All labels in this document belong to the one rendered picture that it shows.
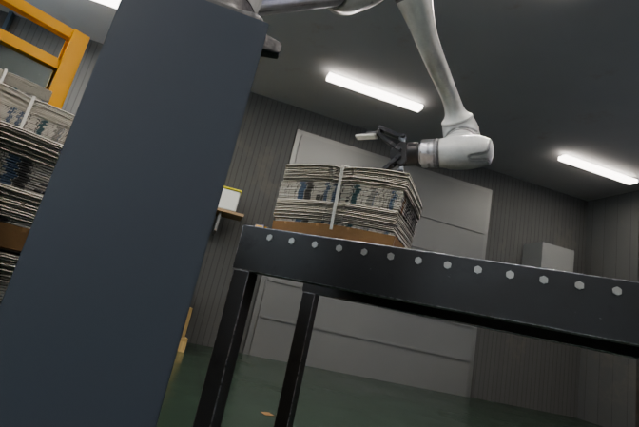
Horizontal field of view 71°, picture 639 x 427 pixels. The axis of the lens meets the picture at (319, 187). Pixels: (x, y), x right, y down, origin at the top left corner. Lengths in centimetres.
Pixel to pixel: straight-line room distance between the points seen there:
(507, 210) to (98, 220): 710
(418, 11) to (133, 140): 91
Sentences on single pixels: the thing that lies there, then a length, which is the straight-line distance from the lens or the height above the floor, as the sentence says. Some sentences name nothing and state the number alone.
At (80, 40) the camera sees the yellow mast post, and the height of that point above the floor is 180.
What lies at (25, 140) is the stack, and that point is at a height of 81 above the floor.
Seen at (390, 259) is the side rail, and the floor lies 77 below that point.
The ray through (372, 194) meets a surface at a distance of 126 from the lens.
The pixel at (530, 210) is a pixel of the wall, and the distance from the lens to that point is 776.
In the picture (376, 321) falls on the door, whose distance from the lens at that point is 620.
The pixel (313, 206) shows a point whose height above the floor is 90.
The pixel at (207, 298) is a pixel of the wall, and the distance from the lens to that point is 575.
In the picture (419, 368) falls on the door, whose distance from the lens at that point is 653.
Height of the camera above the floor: 61
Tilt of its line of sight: 16 degrees up
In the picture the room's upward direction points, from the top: 12 degrees clockwise
